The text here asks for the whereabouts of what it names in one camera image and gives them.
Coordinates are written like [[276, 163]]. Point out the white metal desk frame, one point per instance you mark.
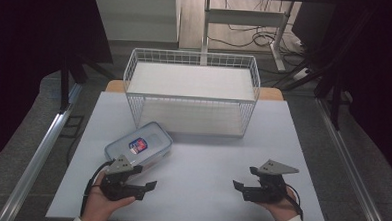
[[244, 17]]

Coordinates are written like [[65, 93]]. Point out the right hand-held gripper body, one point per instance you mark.
[[267, 190]]

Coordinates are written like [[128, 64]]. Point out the aluminium rail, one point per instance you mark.
[[38, 157], [352, 164]]

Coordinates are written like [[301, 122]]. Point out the black tripod stand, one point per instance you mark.
[[335, 90], [65, 81]]

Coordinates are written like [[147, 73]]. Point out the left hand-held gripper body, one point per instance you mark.
[[114, 187]]

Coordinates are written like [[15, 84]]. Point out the white cabinet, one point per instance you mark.
[[134, 14]]

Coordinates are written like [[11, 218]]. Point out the wooden table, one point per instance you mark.
[[271, 93]]

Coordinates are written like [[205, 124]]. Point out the dark curtain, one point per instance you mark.
[[382, 82], [26, 49]]

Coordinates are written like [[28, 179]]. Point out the person's left hand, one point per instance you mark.
[[96, 206]]

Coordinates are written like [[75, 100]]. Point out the clear plastic food container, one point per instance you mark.
[[139, 144]]

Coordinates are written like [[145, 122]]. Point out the person's right hand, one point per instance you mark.
[[281, 209]]

